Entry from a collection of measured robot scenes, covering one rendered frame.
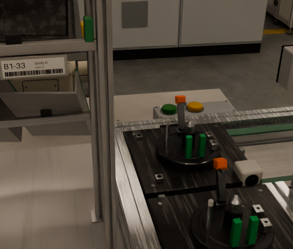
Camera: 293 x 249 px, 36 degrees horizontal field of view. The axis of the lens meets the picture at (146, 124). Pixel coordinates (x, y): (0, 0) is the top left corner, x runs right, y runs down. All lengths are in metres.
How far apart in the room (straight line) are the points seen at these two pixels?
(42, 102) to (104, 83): 0.20
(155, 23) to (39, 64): 3.44
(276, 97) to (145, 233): 2.87
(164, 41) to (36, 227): 3.25
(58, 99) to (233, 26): 3.53
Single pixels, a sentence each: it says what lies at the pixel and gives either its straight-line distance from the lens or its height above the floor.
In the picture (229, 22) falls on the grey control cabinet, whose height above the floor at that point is 0.31.
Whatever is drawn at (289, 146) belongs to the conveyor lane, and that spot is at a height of 0.92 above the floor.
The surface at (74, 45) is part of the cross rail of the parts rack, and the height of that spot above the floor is 1.31.
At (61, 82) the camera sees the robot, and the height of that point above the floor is 0.85.
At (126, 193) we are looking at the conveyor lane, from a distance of 0.89.
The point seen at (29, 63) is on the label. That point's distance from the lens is 0.62.
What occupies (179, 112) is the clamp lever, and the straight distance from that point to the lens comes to 1.01.
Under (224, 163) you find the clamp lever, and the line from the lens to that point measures 0.80.
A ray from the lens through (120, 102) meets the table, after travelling 1.45.
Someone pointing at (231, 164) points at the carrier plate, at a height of 0.97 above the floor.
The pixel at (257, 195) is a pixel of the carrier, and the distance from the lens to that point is 0.90.
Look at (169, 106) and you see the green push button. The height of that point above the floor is 0.97.
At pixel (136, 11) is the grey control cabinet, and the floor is 0.45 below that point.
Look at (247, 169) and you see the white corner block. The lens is 0.93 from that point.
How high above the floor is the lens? 1.51
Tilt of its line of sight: 30 degrees down
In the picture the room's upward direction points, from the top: 1 degrees clockwise
